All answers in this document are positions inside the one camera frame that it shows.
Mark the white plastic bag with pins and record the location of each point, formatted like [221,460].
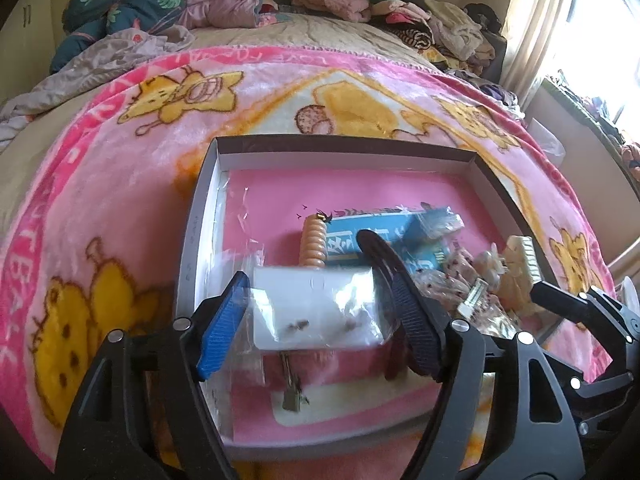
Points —
[549,140]

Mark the grey cardboard box pink inside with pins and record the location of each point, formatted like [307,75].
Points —
[270,200]

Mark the cream curtain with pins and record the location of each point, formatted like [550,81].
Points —
[535,25]

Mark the small grey metal clip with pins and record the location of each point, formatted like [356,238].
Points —
[292,385]

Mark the pink printed blanket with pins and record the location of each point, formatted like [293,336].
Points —
[100,185]

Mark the pink padded garment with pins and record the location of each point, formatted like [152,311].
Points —
[220,5]

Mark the grey lilac quilt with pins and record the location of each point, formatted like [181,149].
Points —
[100,55]

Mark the white card earring packet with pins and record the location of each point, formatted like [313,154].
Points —
[310,310]

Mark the pile of mixed clothes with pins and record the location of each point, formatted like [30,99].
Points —
[440,25]

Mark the blue printed card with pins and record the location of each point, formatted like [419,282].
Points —
[350,242]

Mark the window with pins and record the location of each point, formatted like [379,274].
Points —
[600,25]

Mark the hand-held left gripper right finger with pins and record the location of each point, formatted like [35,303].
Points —
[415,320]

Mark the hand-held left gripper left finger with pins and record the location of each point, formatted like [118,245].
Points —
[225,325]

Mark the orange patterned cloth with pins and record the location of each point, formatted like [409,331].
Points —
[631,160]

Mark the pink fleece garment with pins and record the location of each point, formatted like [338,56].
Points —
[330,5]

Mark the teal floral quilt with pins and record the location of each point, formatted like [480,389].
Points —
[115,5]

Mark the floral scrunchie in clear packet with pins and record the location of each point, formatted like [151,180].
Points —
[460,270]

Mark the small gold black pin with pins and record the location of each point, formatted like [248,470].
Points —
[325,216]

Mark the cream wardrobe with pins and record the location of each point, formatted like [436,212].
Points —
[25,25]

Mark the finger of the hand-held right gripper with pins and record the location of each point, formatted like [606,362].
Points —
[565,295]
[605,385]

